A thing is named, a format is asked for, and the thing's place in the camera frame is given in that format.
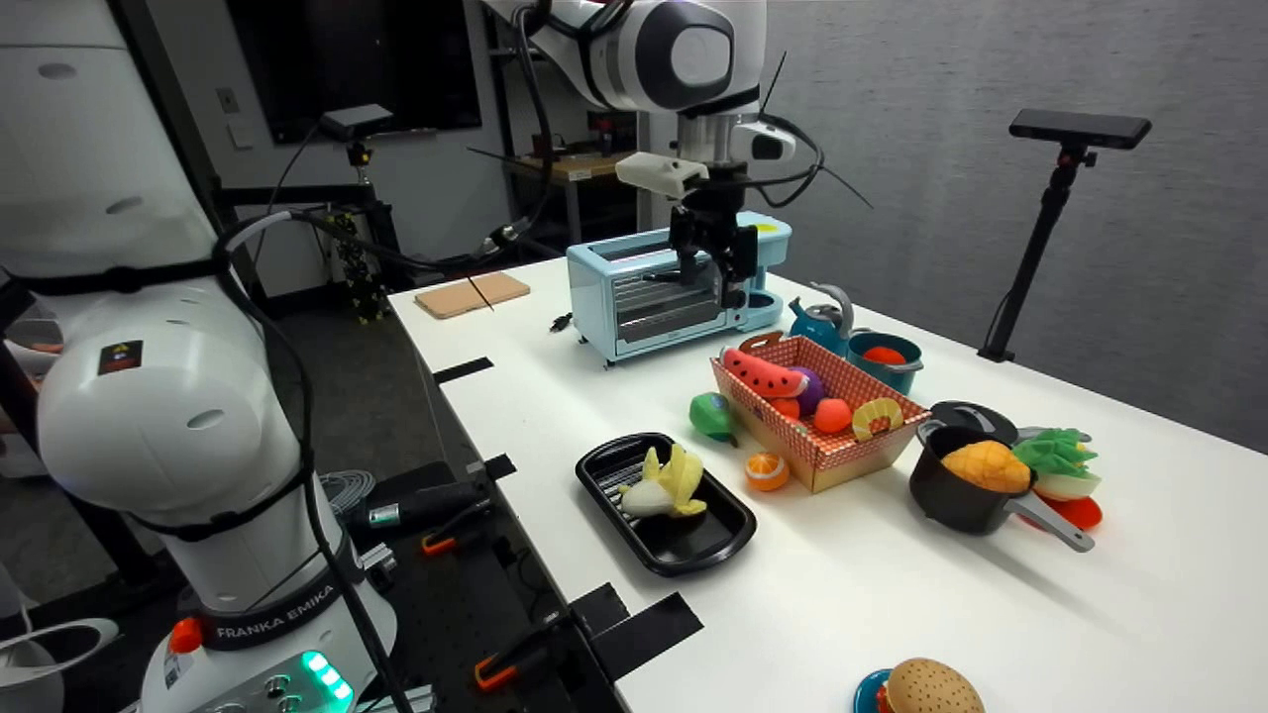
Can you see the teal small plate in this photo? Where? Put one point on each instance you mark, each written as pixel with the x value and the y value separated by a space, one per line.
pixel 866 693

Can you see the yellow banana plush toy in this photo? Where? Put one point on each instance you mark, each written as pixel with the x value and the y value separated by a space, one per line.
pixel 666 479

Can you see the watermelon slice plush toy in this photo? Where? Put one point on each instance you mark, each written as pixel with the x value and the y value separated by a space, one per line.
pixel 764 372

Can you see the light blue toaster oven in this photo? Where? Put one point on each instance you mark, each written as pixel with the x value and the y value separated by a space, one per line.
pixel 636 297

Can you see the wooden crate of toy fruit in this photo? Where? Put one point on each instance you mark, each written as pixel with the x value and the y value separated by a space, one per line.
pixel 817 457

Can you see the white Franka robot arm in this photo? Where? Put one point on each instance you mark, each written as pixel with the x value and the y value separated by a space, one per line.
pixel 162 420

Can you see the peach half toy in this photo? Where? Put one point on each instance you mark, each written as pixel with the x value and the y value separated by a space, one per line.
pixel 879 416

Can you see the purple eggplant toy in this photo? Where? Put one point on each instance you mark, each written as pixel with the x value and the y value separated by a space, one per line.
pixel 810 391

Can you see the teal toy kettle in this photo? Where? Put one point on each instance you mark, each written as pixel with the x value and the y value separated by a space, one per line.
pixel 817 321

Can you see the tan wooden board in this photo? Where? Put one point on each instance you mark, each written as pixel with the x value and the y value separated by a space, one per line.
pixel 463 293

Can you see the orange black clamp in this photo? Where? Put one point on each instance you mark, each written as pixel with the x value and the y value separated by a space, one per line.
pixel 438 544
pixel 492 675

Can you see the black toy pot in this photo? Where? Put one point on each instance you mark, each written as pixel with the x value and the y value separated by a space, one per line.
pixel 953 503

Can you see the green fruit toy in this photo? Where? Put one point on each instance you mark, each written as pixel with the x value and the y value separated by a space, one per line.
pixel 710 416

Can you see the black wall monitor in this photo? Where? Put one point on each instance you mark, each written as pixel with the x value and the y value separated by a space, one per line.
pixel 369 66

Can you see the black oven tray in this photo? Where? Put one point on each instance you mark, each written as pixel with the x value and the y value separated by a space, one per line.
pixel 687 540

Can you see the red tomato toy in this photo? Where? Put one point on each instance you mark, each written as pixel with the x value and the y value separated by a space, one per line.
pixel 885 355

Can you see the black camera on stand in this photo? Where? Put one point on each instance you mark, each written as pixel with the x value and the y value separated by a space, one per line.
pixel 1077 128

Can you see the orange bread plush toy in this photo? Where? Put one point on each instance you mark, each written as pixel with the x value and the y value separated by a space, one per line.
pixel 986 465

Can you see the black camera on tripod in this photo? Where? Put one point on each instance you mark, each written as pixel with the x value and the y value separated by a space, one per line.
pixel 360 116

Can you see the orange half toy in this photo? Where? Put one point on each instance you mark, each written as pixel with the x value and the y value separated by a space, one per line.
pixel 766 474

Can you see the teal toy pot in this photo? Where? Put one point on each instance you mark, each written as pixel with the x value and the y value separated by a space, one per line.
pixel 892 372

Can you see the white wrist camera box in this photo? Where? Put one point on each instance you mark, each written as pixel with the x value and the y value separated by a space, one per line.
pixel 656 172

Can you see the orange-red ball fruit toy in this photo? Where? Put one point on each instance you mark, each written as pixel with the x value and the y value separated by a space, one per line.
pixel 831 416

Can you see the red plush toy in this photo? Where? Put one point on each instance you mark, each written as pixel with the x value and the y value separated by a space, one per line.
pixel 1078 514

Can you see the white round dish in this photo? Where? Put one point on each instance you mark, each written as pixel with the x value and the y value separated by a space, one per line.
pixel 23 679

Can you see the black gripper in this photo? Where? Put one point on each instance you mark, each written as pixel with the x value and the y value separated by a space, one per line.
pixel 714 222

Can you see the wooden background desk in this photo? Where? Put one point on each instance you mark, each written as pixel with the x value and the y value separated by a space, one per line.
pixel 582 169

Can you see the black teal hand tool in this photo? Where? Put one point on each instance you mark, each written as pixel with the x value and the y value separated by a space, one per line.
pixel 423 500

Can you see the green leafy vegetable plush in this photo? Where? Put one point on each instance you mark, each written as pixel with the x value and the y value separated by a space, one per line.
pixel 1054 457

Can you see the burger toy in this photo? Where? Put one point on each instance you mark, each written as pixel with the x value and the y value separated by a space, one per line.
pixel 934 692

